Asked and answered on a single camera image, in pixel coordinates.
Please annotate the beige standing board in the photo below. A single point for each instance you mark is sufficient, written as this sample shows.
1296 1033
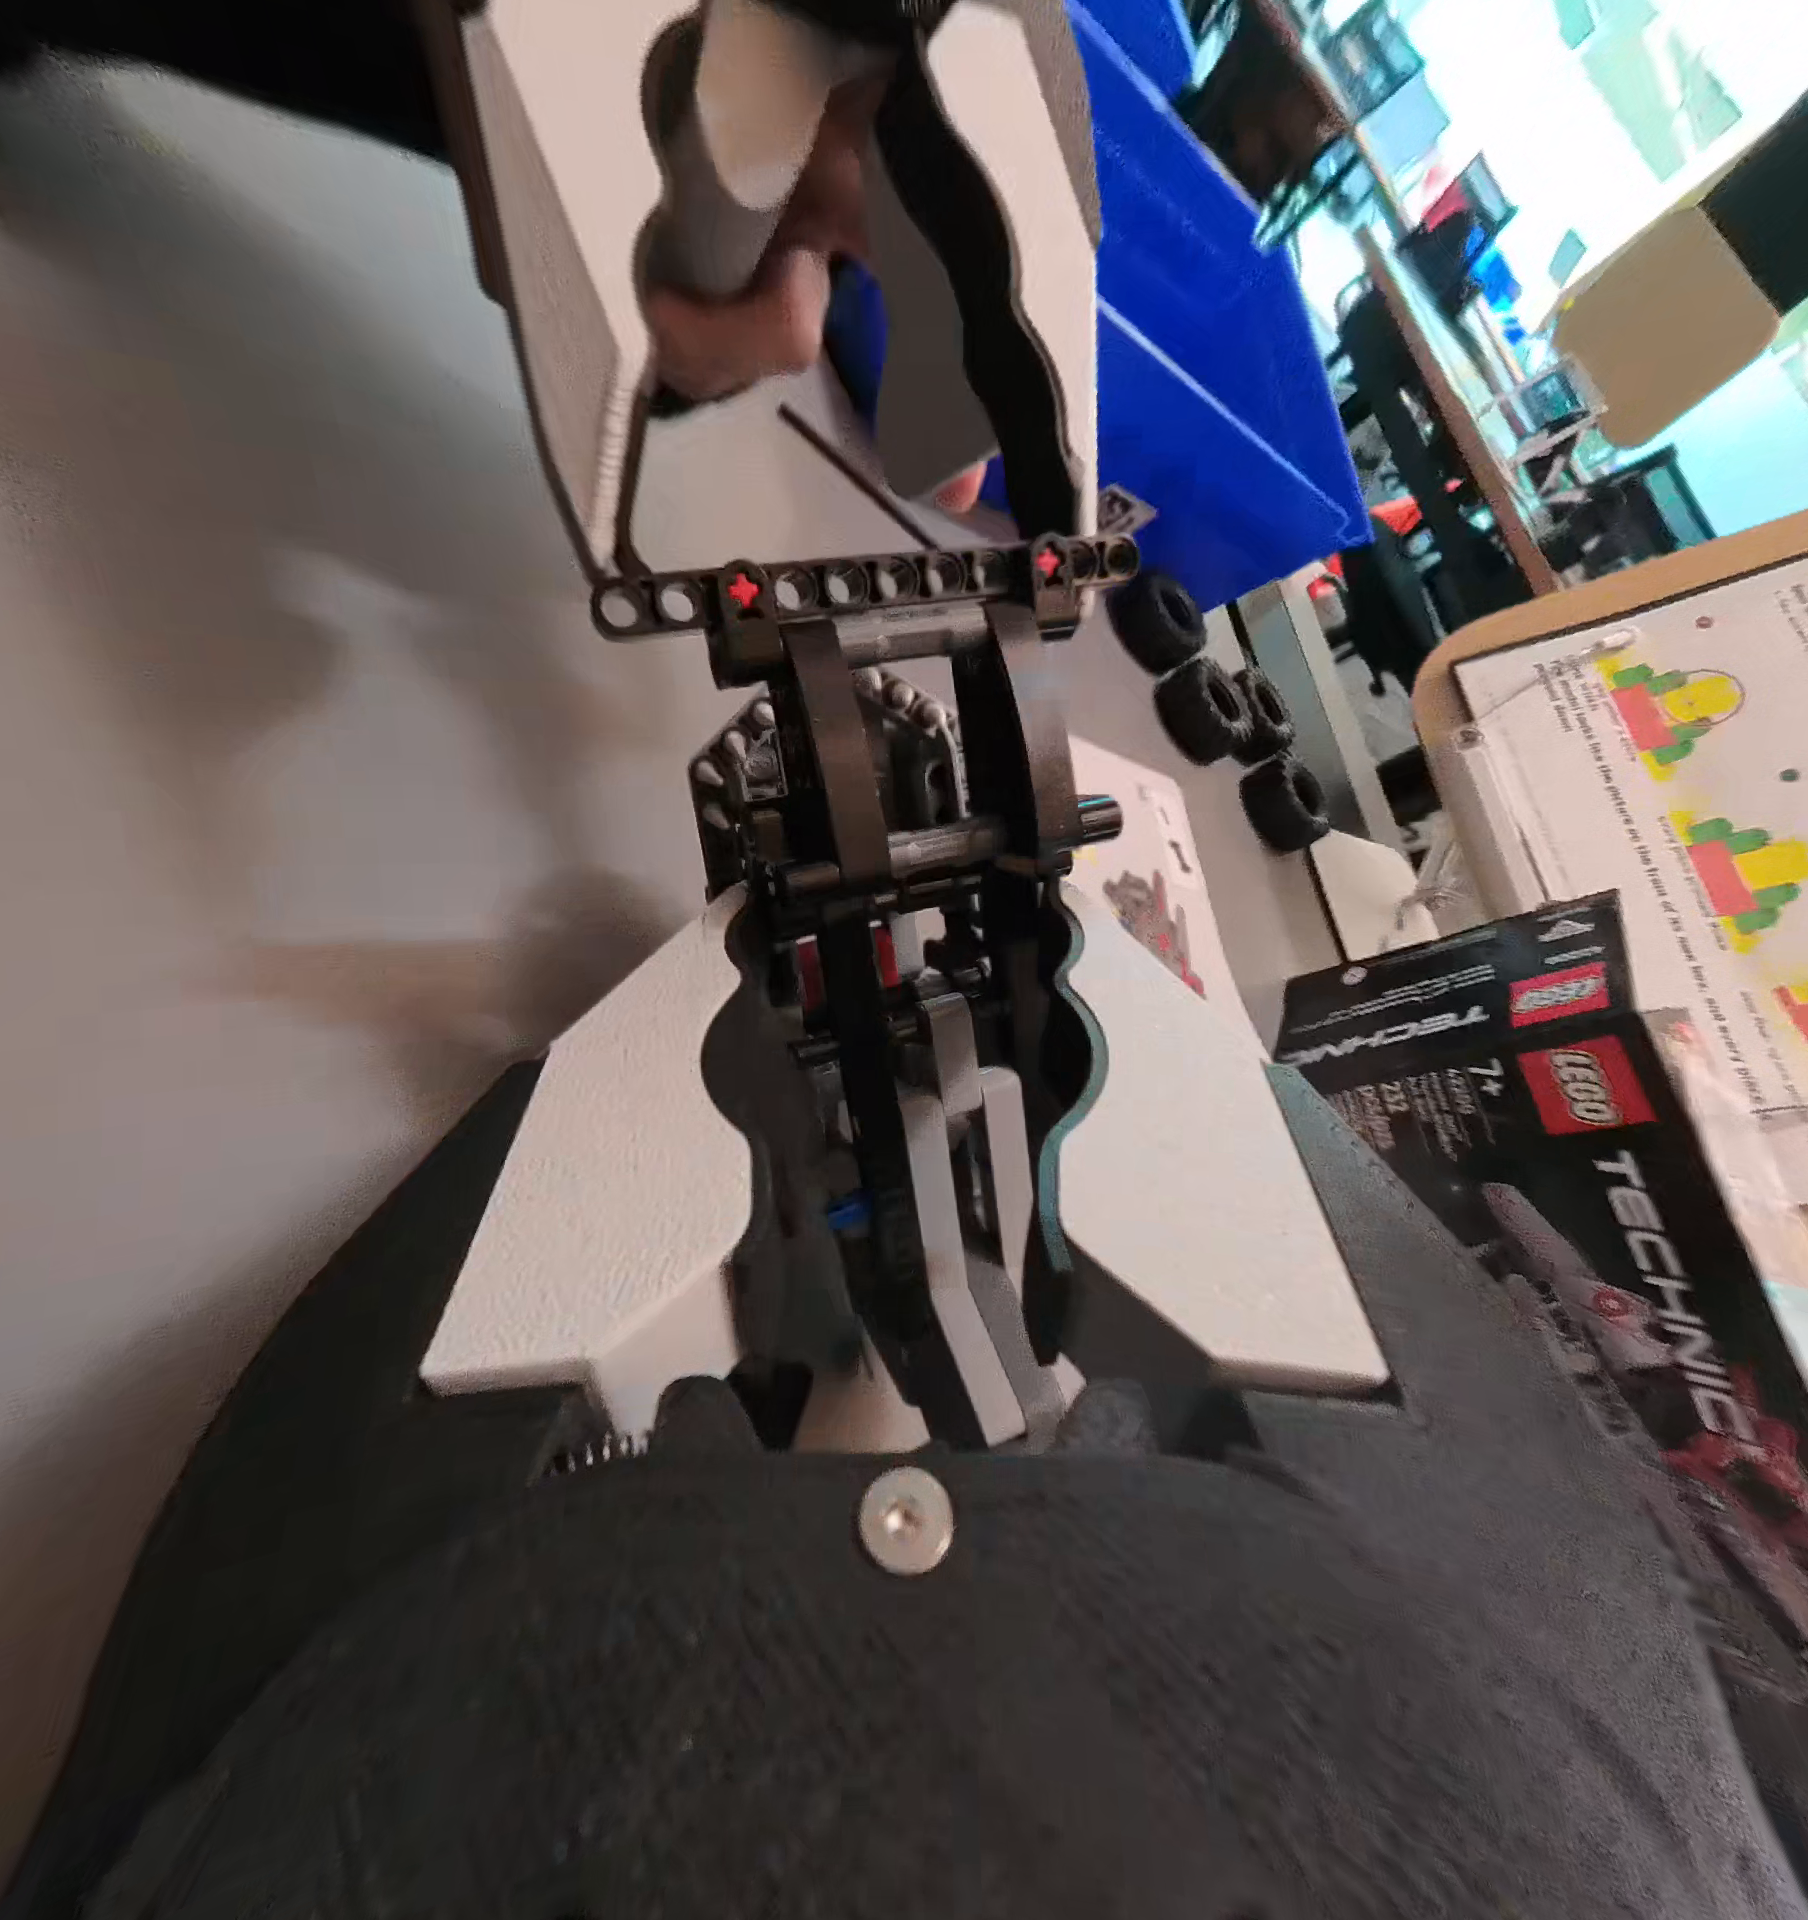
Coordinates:
1655 330

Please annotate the person's left hand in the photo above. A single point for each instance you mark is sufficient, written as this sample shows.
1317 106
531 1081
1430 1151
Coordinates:
723 337

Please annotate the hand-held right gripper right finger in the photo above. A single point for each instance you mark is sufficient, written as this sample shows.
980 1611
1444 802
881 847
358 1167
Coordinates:
1220 1215

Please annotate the black panel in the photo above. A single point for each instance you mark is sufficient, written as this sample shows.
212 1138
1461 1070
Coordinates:
1796 194

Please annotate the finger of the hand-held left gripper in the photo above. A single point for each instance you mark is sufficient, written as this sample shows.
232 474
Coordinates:
1047 226
560 226

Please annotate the white printed instruction sheet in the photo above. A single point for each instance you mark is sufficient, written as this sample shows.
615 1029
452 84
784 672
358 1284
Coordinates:
1668 780

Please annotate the white instruction booklet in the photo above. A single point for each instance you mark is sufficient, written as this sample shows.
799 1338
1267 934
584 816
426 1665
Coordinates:
1220 841

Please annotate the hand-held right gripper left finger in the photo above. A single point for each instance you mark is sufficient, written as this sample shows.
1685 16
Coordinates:
590 1201

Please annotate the black toy set box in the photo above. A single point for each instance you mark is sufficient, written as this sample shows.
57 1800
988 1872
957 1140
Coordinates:
1594 1201

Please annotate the grey black toy brick model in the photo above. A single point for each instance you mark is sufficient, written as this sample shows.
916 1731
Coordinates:
844 722

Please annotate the blue storage bin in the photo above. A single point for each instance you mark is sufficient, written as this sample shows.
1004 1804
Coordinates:
1220 420
1127 37

